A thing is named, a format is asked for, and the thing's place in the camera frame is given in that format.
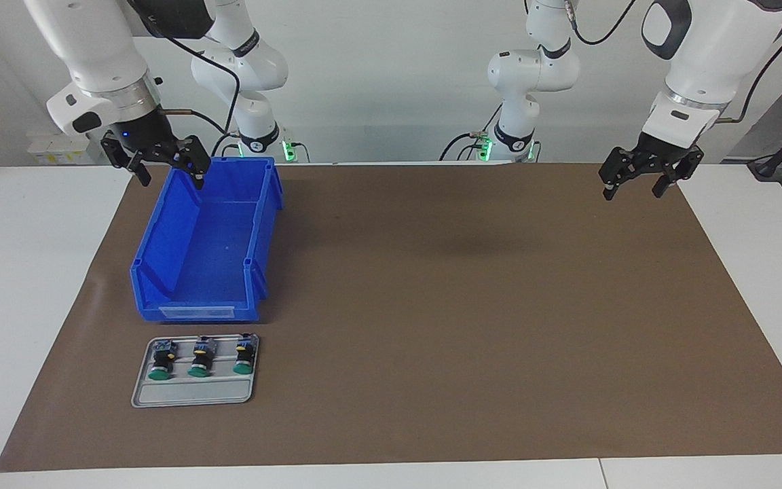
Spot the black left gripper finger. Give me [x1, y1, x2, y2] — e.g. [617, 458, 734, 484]
[599, 146, 650, 201]
[653, 148, 705, 199]

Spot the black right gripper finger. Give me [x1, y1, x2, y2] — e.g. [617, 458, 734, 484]
[170, 136, 212, 189]
[101, 134, 151, 186]

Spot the green push button switch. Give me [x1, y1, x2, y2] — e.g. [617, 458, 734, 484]
[232, 333, 259, 376]
[187, 336, 219, 378]
[148, 340, 178, 381]

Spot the blue plastic storage bin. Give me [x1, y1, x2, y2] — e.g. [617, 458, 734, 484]
[130, 156, 284, 323]

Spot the white power strip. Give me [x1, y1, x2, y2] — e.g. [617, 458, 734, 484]
[26, 131, 112, 166]

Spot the grey metal tray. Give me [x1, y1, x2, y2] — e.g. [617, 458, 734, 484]
[131, 334, 260, 408]

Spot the brown paper mat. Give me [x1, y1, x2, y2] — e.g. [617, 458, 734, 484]
[0, 162, 782, 473]

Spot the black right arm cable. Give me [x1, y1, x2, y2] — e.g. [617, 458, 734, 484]
[160, 31, 242, 157]

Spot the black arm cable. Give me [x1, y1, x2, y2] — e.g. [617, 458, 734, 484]
[160, 31, 242, 157]
[564, 0, 782, 124]

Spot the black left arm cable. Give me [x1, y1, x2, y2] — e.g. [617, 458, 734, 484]
[564, 0, 782, 124]

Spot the black base cable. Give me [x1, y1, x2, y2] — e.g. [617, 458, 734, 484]
[439, 102, 504, 162]

